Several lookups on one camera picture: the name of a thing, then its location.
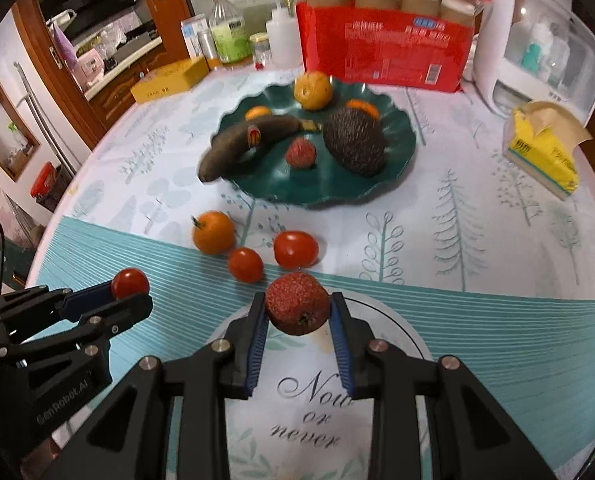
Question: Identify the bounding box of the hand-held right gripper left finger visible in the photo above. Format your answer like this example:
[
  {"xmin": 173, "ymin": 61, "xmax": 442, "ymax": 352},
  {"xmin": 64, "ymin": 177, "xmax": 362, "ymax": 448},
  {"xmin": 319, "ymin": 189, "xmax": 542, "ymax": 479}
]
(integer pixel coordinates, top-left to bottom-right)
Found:
[{"xmin": 42, "ymin": 292, "xmax": 271, "ymax": 480}]

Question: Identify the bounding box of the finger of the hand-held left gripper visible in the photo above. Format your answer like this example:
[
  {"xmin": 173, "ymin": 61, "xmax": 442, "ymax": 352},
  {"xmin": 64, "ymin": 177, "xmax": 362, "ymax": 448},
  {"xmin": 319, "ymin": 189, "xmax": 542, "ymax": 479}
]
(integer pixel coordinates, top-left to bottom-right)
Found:
[
  {"xmin": 8, "ymin": 293, "xmax": 154, "ymax": 362},
  {"xmin": 0, "ymin": 281, "xmax": 117, "ymax": 342}
]

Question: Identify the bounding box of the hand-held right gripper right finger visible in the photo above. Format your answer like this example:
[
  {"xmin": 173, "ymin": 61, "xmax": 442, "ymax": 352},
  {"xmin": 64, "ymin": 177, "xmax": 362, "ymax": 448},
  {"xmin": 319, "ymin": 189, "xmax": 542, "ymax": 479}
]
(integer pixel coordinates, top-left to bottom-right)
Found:
[{"xmin": 327, "ymin": 292, "xmax": 569, "ymax": 480}]

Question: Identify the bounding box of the red lychee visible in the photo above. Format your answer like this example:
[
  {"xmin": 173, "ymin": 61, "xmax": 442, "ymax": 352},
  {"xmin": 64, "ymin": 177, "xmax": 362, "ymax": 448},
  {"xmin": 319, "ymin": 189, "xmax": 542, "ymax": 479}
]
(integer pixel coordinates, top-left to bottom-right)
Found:
[
  {"xmin": 264, "ymin": 272, "xmax": 331, "ymax": 336},
  {"xmin": 284, "ymin": 139, "xmax": 317, "ymax": 170}
]

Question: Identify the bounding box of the dark green scalloped plate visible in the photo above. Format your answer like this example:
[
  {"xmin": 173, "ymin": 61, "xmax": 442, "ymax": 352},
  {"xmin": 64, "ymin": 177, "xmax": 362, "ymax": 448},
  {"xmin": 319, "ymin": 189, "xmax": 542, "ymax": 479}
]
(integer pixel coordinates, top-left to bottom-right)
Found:
[{"xmin": 208, "ymin": 75, "xmax": 418, "ymax": 207}]

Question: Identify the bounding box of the dark avocado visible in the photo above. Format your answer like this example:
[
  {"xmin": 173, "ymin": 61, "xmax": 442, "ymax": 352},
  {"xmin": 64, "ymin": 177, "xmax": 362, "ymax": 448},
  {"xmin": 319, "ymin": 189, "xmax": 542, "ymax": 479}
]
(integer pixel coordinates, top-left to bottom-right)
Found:
[{"xmin": 322, "ymin": 107, "xmax": 389, "ymax": 177}]

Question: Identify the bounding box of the overripe brown banana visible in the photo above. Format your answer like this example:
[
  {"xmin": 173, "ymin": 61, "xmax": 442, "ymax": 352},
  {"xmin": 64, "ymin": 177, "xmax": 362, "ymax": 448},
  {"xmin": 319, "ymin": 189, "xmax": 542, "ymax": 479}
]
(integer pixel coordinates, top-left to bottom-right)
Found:
[{"xmin": 198, "ymin": 115, "xmax": 323, "ymax": 183}]

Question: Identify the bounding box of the tangerine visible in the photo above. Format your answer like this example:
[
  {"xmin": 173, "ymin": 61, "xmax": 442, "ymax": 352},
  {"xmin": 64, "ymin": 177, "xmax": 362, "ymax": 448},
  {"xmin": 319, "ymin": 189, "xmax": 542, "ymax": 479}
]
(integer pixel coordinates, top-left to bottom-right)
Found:
[{"xmin": 345, "ymin": 99, "xmax": 381, "ymax": 120}]

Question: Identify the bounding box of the large orange with sticker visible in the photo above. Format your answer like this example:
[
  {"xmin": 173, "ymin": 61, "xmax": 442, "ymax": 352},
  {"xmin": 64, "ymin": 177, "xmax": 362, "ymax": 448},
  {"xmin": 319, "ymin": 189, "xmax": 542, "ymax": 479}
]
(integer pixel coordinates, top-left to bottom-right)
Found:
[{"xmin": 294, "ymin": 71, "xmax": 334, "ymax": 111}]

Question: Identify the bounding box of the large cherry tomato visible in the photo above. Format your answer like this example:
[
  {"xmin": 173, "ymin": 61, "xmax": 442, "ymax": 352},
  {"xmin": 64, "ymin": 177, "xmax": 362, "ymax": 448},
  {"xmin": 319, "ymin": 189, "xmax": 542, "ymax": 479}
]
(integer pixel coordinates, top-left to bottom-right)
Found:
[{"xmin": 273, "ymin": 230, "xmax": 320, "ymax": 269}]

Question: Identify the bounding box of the small orange with stem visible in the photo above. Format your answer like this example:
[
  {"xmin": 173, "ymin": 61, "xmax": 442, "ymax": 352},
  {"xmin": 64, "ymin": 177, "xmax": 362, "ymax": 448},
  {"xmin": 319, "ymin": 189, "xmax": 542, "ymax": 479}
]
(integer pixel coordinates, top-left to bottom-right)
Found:
[{"xmin": 191, "ymin": 211, "xmax": 236, "ymax": 255}]

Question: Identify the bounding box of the red lid container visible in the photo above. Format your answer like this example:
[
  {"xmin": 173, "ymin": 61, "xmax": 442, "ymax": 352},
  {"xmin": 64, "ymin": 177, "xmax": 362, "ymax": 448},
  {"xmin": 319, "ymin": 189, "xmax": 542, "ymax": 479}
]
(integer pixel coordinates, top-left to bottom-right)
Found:
[{"xmin": 30, "ymin": 161, "xmax": 63, "ymax": 211}]

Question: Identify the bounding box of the pink box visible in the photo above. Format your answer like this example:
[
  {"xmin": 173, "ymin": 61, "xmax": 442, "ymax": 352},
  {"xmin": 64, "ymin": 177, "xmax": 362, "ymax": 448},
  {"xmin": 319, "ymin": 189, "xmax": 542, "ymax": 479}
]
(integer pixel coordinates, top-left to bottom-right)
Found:
[{"xmin": 74, "ymin": 50, "xmax": 105, "ymax": 81}]

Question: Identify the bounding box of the yellow tin box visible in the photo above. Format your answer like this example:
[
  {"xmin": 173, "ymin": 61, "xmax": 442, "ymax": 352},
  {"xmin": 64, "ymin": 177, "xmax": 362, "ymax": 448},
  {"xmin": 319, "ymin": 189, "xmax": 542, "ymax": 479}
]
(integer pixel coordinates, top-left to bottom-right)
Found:
[{"xmin": 130, "ymin": 56, "xmax": 210, "ymax": 106}]

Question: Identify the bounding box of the pink hanging bag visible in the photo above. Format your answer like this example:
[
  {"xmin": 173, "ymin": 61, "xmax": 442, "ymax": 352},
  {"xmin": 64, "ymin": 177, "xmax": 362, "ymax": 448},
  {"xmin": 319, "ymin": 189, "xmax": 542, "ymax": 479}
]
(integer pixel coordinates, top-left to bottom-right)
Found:
[{"xmin": 50, "ymin": 22, "xmax": 75, "ymax": 63}]

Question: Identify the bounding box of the metal can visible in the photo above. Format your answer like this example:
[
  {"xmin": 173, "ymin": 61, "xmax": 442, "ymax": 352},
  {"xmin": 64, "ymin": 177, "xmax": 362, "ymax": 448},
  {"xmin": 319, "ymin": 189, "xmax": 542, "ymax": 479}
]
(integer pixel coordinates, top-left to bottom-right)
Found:
[{"xmin": 197, "ymin": 28, "xmax": 221, "ymax": 63}]

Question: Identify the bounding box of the yellow tissue pack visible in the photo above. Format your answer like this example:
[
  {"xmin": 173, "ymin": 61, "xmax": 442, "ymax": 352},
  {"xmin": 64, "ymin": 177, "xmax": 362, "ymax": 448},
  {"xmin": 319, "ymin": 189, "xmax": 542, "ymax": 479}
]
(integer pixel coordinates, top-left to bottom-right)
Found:
[{"xmin": 502, "ymin": 101, "xmax": 593, "ymax": 202}]

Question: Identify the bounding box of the white carton box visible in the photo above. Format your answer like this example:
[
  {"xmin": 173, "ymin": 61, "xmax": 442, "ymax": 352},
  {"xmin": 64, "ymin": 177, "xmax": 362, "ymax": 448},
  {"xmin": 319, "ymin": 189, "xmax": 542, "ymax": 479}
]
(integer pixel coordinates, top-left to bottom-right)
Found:
[{"xmin": 180, "ymin": 14, "xmax": 213, "ymax": 60}]

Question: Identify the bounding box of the small glass jar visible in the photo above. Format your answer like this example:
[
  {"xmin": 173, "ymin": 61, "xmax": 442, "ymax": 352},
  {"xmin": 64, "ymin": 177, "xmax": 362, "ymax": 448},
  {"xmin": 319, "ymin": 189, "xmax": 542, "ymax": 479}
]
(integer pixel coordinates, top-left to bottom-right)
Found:
[{"xmin": 248, "ymin": 32, "xmax": 270, "ymax": 70}]

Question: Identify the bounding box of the green label glass bottle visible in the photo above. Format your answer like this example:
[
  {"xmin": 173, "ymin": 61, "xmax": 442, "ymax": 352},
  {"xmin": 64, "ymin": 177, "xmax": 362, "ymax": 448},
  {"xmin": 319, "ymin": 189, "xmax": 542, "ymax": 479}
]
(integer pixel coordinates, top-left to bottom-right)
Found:
[{"xmin": 210, "ymin": 0, "xmax": 254, "ymax": 65}]

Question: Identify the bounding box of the white squeeze bottle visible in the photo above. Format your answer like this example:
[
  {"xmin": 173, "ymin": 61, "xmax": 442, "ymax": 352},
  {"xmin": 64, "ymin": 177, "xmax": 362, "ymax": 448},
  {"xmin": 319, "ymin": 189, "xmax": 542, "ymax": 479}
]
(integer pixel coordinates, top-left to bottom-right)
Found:
[{"xmin": 266, "ymin": 2, "xmax": 305, "ymax": 68}]

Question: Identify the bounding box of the red paper cup package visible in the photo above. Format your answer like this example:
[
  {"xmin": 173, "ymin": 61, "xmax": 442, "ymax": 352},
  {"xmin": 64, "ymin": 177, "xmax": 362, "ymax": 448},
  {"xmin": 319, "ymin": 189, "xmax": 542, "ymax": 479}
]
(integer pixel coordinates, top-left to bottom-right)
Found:
[{"xmin": 296, "ymin": 0, "xmax": 492, "ymax": 93}]

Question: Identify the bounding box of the white clear-lid storage box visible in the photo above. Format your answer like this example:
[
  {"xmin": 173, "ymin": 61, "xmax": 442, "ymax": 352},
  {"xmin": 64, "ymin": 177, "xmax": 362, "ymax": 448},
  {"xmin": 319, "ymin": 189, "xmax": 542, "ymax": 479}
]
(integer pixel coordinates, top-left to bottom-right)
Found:
[{"xmin": 472, "ymin": 0, "xmax": 595, "ymax": 128}]

